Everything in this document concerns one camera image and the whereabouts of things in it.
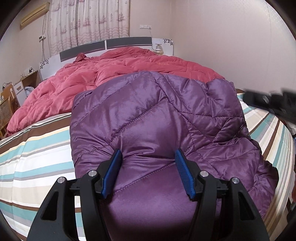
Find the striped bed sheet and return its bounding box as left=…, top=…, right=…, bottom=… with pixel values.
left=1, top=93, right=295, bottom=240

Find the wooden wicker chair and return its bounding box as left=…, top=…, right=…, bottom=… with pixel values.
left=0, top=84, right=19, bottom=140

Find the wall air conditioner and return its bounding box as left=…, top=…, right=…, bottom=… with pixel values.
left=20, top=1, right=50, bottom=29

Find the wall power strip with cable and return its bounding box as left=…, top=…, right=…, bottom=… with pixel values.
left=39, top=13, right=49, bottom=62

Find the purple quilted down jacket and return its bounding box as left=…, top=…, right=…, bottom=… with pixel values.
left=70, top=71, right=279, bottom=240

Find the wooden bedside desk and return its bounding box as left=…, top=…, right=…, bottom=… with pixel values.
left=14, top=70, right=40, bottom=106

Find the white grey bed headboard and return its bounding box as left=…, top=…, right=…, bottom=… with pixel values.
left=39, top=37, right=174, bottom=80

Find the red quilted comforter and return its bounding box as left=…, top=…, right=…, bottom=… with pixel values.
left=6, top=47, right=222, bottom=135

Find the patterned white curtain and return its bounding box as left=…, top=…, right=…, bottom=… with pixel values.
left=49, top=0, right=130, bottom=56

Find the white wall socket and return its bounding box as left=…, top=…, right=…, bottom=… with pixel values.
left=139, top=25, right=152, bottom=30

